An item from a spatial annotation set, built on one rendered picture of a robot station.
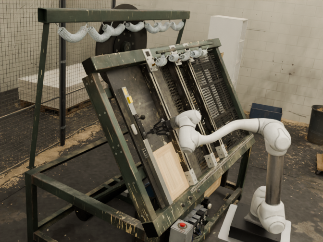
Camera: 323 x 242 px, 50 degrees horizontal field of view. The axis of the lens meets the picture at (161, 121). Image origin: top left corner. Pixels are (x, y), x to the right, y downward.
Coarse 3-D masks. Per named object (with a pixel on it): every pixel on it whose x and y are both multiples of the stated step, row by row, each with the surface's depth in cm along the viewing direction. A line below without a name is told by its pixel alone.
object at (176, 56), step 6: (210, 42) 351; (174, 48) 292; (180, 48) 299; (186, 48) 312; (174, 54) 300; (180, 54) 309; (192, 54) 328; (198, 54) 334; (204, 54) 346; (156, 60) 281; (174, 60) 298
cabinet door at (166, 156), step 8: (168, 144) 287; (160, 152) 276; (168, 152) 285; (160, 160) 273; (168, 160) 281; (176, 160) 290; (160, 168) 270; (168, 168) 278; (176, 168) 287; (168, 176) 275; (176, 176) 284; (184, 176) 291; (168, 184) 272; (176, 184) 281; (184, 184) 288; (176, 192) 277
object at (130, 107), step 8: (120, 88) 259; (128, 96) 262; (128, 104) 259; (128, 112) 261; (136, 128) 261; (144, 144) 261; (152, 152) 265; (152, 160) 262; (152, 168) 262; (160, 176) 264; (160, 184) 262; (160, 192) 264; (168, 192) 266; (168, 200) 263
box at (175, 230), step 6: (180, 222) 240; (186, 222) 240; (174, 228) 234; (186, 228) 235; (192, 228) 237; (174, 234) 234; (180, 234) 232; (186, 234) 230; (174, 240) 236; (180, 240) 233; (186, 240) 234
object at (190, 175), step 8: (144, 56) 282; (152, 64) 285; (144, 72) 289; (152, 72) 290; (152, 80) 287; (152, 88) 288; (152, 96) 290; (160, 96) 289; (160, 104) 288; (160, 112) 290; (168, 112) 291; (168, 136) 292; (176, 136) 290; (176, 144) 290; (176, 152) 292; (184, 160) 290; (184, 168) 292; (192, 176) 291; (192, 184) 292
